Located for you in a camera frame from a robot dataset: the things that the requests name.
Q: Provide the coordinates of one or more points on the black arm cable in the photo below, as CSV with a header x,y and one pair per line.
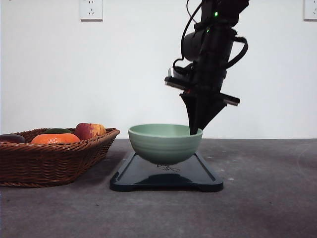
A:
x,y
238,39

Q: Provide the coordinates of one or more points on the green ceramic bowl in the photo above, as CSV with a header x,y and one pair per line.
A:
x,y
164,143

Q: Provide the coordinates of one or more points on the dark purple eggplant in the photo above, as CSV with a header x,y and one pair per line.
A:
x,y
12,138

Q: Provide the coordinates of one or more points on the white wall socket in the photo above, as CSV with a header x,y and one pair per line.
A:
x,y
91,11
309,11

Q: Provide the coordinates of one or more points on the black rectangular tray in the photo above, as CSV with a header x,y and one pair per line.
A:
x,y
139,174

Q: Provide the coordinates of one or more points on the dark green avocado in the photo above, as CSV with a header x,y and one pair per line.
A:
x,y
57,131

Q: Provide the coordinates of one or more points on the white wall socket left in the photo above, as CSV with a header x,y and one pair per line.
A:
x,y
91,11

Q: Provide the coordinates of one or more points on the red yellow apple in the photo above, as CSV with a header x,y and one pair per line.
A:
x,y
89,130

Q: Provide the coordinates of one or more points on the brown wicker basket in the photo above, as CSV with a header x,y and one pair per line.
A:
x,y
34,164

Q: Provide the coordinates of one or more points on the white wall socket right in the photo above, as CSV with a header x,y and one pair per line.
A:
x,y
309,11

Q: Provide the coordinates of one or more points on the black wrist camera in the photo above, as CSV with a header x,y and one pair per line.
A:
x,y
182,68

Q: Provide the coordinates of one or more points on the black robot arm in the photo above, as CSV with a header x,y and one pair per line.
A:
x,y
210,46

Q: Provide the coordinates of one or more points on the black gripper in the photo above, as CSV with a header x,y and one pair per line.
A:
x,y
203,97

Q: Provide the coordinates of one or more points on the orange tangerine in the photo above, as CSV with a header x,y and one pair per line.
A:
x,y
55,138

